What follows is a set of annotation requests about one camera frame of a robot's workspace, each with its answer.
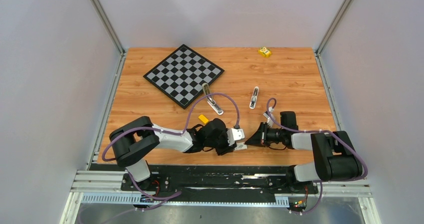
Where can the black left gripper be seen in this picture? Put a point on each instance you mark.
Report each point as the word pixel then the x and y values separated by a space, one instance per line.
pixel 226 148

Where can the yellow printed small box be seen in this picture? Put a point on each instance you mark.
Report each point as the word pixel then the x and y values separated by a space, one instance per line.
pixel 265 52

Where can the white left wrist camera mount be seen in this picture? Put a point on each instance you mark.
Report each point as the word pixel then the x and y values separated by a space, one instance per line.
pixel 235 134

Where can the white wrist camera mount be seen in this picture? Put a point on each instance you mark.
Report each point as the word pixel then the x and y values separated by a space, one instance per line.
pixel 235 134
pixel 269 116

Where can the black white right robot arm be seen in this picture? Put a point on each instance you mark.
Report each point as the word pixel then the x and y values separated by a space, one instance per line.
pixel 333 154

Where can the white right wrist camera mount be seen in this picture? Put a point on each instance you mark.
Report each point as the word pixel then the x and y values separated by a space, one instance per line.
pixel 269 116

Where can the white staple box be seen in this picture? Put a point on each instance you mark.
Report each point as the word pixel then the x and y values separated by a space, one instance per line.
pixel 241 146

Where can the black white chessboard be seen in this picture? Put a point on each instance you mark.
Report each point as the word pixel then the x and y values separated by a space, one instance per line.
pixel 181 74

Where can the yellow rectangular block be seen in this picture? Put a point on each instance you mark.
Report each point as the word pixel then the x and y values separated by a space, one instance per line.
pixel 203 118

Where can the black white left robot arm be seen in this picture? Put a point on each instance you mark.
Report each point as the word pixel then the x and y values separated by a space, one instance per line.
pixel 133 141

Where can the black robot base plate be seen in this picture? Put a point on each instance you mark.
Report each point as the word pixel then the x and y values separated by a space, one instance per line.
pixel 221 184

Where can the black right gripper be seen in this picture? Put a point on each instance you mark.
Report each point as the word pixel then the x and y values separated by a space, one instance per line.
pixel 261 136

